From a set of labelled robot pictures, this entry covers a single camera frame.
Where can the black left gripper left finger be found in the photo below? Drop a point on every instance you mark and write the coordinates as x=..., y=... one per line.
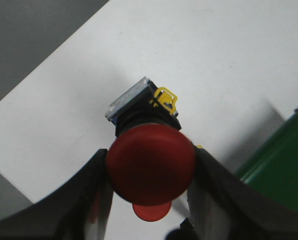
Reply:
x=78, y=210

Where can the red button cap below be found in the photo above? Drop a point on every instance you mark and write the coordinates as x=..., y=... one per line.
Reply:
x=151, y=213

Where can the green conveyor belt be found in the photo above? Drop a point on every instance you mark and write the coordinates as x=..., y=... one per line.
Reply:
x=273, y=169

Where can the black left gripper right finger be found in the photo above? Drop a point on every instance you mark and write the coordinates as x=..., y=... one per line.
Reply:
x=222, y=207

